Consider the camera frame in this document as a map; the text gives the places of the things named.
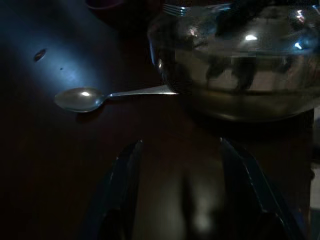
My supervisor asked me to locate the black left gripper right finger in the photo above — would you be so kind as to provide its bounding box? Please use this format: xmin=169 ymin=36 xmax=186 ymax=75
xmin=219 ymin=136 xmax=305 ymax=240

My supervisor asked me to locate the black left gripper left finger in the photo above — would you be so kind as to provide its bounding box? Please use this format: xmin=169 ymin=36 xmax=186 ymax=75
xmin=83 ymin=139 xmax=144 ymax=240

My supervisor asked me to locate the silver metal spoon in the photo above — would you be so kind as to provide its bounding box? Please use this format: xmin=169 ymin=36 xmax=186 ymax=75
xmin=53 ymin=84 xmax=180 ymax=113

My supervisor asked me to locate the shiny metal bowl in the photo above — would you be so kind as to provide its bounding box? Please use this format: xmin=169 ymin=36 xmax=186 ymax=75
xmin=146 ymin=2 xmax=320 ymax=123

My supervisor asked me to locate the dark purple cup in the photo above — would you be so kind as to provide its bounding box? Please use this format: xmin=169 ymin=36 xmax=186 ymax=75
xmin=84 ymin=0 xmax=125 ymax=10

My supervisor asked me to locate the silver metal fork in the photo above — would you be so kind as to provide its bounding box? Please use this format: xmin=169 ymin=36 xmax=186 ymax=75
xmin=162 ymin=2 xmax=232 ymax=17

